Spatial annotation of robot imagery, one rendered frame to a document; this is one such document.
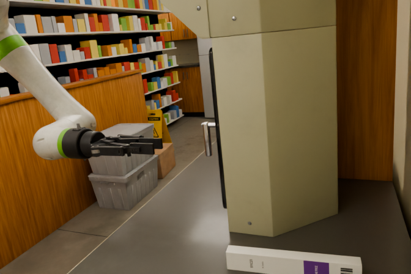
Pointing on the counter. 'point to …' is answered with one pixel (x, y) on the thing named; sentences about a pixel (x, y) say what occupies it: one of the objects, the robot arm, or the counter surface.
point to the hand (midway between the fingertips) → (147, 145)
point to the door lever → (207, 137)
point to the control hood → (191, 11)
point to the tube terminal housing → (276, 93)
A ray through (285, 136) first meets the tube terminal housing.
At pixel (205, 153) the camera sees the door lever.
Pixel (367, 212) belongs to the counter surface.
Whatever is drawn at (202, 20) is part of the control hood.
